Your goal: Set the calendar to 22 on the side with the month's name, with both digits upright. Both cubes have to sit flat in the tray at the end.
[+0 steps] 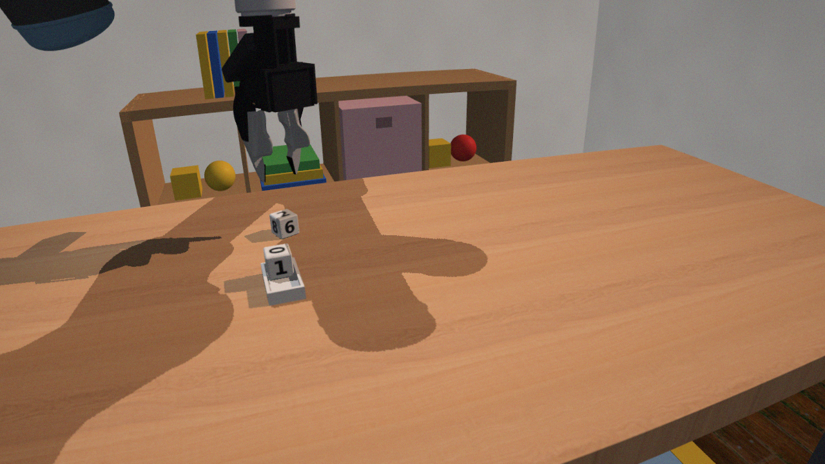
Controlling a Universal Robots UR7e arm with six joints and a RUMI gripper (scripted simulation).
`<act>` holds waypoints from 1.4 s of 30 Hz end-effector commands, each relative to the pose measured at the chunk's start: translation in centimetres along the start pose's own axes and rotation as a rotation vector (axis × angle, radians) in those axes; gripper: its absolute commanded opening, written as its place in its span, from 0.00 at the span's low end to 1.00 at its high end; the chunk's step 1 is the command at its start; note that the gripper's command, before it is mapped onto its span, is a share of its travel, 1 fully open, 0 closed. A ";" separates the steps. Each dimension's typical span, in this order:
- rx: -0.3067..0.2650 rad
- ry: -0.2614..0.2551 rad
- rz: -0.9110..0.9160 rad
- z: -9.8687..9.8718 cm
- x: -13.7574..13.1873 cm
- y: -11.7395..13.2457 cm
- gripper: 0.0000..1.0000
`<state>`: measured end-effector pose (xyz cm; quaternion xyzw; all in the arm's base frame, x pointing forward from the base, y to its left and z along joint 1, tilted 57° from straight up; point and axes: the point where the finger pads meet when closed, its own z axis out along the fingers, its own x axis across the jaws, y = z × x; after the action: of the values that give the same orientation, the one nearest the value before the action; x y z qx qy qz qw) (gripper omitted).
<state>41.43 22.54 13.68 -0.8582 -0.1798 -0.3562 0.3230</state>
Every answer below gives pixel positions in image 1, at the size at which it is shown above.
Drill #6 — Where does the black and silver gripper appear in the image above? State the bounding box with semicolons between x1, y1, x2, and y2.
233;14;318;182

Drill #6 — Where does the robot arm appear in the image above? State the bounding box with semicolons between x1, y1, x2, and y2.
0;0;296;82

